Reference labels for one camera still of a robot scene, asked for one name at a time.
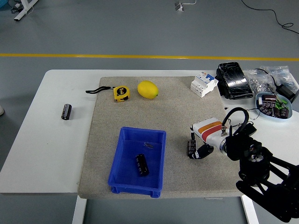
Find small black adapter box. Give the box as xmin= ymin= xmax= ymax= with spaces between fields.
xmin=242 ymin=123 xmax=257 ymax=135

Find dark printed capacitor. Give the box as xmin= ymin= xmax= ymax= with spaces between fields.
xmin=258 ymin=102 xmax=273 ymax=116

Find black cable bundle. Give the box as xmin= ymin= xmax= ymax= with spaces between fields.
xmin=10 ymin=1 xmax=24 ymax=14

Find clear bag of blue parts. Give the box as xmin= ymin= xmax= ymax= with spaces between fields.
xmin=259 ymin=65 xmax=299 ymax=93

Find yellow tape measure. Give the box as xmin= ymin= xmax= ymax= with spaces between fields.
xmin=85 ymin=85 xmax=131 ymax=103

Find white table leg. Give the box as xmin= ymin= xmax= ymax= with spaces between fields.
xmin=71 ymin=195 xmax=87 ymax=224
xmin=241 ymin=195 xmax=260 ymax=224

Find blue plastic box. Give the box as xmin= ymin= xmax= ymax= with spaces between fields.
xmin=107 ymin=126 xmax=167 ymax=198

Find white stand foot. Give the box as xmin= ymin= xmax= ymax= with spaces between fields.
xmin=14 ymin=0 xmax=39 ymax=22

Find clear bag of nuts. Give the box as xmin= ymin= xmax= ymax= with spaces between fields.
xmin=245 ymin=69 xmax=278 ymax=94

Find green plastic parts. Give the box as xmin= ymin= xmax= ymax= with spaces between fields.
xmin=274 ymin=99 xmax=288 ymax=109

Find large brown capacitor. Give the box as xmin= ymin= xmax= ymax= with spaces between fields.
xmin=261 ymin=94 xmax=278 ymax=104

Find white floor socket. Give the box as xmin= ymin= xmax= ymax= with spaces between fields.
xmin=174 ymin=0 xmax=197 ymax=12

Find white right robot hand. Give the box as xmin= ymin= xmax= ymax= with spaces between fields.
xmin=187 ymin=117 xmax=232 ymax=161

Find white circuit breaker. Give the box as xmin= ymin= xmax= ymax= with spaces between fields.
xmin=190 ymin=72 xmax=219 ymax=98

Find thin black wire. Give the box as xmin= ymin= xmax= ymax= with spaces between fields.
xmin=247 ymin=108 xmax=261 ymax=121

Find light blue bowl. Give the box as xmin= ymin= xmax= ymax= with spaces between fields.
xmin=255 ymin=92 xmax=294 ymax=122

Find dark brown cylindrical battery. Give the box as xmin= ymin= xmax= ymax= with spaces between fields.
xmin=135 ymin=153 xmax=150 ymax=177

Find black wrapped pack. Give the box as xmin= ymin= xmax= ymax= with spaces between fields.
xmin=215 ymin=62 xmax=255 ymax=100

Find yellow lemon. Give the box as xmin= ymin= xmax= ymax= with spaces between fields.
xmin=137 ymin=80 xmax=159 ymax=100

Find black floor cable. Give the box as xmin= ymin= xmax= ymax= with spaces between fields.
xmin=240 ymin=0 xmax=299 ymax=35

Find grey-brown mat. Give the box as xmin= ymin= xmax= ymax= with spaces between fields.
xmin=77 ymin=76 xmax=249 ymax=199

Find black power adapter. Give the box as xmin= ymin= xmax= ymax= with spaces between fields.
xmin=275 ymin=83 xmax=299 ymax=103

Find black cylindrical battery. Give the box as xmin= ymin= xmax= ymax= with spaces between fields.
xmin=61 ymin=104 xmax=72 ymax=121
xmin=186 ymin=139 xmax=198 ymax=159

